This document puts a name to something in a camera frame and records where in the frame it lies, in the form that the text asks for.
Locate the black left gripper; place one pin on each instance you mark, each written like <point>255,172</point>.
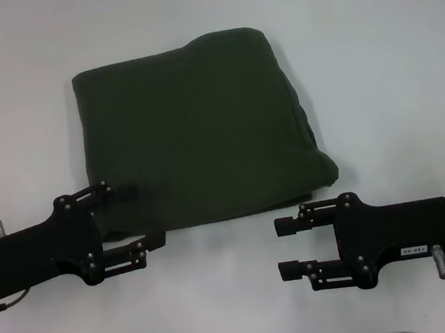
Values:
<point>37,257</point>

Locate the dark green printed t-shirt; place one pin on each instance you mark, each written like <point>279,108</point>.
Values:
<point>194,129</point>

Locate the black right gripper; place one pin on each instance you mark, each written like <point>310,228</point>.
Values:
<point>392,232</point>

